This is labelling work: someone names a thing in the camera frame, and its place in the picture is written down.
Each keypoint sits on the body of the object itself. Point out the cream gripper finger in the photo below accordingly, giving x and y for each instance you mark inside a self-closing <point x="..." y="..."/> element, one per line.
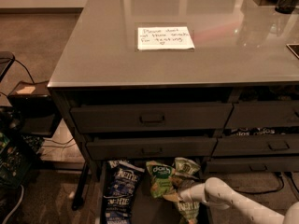
<point x="172" y="196"/>

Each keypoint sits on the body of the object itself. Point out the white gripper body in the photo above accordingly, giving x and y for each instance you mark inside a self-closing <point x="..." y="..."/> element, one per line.
<point x="186" y="194"/>

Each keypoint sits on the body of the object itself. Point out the green rice chip bag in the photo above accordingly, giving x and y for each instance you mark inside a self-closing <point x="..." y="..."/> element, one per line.
<point x="161" y="178"/>

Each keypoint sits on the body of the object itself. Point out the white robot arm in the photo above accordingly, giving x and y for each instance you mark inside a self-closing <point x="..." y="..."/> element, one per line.
<point x="215" y="192"/>

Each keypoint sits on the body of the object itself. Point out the green Kettle bag front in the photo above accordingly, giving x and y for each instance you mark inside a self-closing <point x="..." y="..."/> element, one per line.
<point x="188" y="211"/>

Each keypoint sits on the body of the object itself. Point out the green kettle bag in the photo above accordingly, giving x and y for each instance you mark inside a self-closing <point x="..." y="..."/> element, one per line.
<point x="188" y="211"/>
<point x="186" y="168"/>

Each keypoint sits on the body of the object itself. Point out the green Kettle bag rear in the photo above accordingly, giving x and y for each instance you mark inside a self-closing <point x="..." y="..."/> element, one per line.
<point x="186" y="168"/>

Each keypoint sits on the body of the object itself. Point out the dark bottom right drawer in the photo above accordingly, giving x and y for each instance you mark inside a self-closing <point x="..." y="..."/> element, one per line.
<point x="246" y="165"/>

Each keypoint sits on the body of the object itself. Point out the dark drawer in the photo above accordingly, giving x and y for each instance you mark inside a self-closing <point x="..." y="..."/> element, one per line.
<point x="139" y="148"/>
<point x="264" y="114"/>
<point x="257" y="145"/>
<point x="150" y="117"/>
<point x="246" y="165"/>

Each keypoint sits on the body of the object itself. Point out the blue Kettle chip bag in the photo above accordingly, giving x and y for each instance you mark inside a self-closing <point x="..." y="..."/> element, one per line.
<point x="122" y="188"/>

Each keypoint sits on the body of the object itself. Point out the blue Kettle bag front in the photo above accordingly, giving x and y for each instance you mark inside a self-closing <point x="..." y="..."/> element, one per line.
<point x="118" y="210"/>

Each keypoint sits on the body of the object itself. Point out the blue Kettle bag rear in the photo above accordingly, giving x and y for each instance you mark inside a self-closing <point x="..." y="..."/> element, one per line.
<point x="113" y="164"/>

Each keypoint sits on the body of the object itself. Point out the dark snack bags in drawer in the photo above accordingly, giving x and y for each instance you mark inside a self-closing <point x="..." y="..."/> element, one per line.
<point x="262" y="131"/>

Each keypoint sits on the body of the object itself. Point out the dark top left drawer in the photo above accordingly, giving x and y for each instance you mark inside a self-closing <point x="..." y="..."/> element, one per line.
<point x="150" y="117"/>

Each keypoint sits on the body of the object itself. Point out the dark middle left drawer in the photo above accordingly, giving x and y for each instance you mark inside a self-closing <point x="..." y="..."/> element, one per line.
<point x="139" y="148"/>

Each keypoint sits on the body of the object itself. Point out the dark middle right drawer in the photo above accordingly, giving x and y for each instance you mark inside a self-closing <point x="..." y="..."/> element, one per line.
<point x="257" y="145"/>

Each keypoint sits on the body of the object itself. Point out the dark top right drawer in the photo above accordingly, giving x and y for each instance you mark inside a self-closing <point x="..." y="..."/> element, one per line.
<point x="264" y="114"/>

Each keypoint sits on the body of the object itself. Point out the dark tablet on counter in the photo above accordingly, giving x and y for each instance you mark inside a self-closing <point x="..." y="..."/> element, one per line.
<point x="294" y="48"/>

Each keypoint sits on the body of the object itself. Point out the white handwritten paper note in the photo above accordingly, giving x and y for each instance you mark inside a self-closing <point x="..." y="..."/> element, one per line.
<point x="159" y="38"/>

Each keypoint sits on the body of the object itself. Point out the green crate of snacks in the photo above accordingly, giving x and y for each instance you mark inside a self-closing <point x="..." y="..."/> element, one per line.
<point x="16" y="158"/>

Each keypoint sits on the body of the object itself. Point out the black box with label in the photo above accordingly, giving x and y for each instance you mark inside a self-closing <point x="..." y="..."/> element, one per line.
<point x="39" y="114"/>

